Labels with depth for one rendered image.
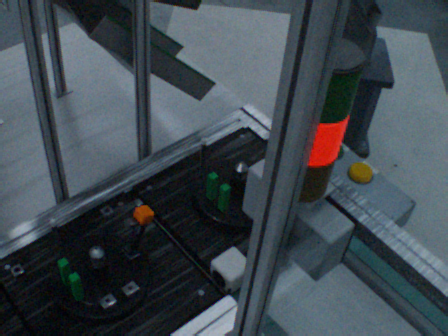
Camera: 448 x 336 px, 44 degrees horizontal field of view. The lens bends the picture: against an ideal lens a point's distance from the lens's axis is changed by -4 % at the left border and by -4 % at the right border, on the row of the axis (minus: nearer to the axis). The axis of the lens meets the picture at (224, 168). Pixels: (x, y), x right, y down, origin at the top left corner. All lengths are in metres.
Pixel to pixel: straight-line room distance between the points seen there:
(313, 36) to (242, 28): 1.09
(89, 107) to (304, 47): 0.87
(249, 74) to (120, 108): 0.31
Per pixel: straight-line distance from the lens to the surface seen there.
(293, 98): 0.45
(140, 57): 0.88
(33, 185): 1.10
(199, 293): 0.81
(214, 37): 1.44
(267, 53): 1.41
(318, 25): 0.40
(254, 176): 0.59
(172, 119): 1.20
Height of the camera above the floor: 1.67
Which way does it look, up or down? 47 degrees down
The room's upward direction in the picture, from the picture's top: 6 degrees clockwise
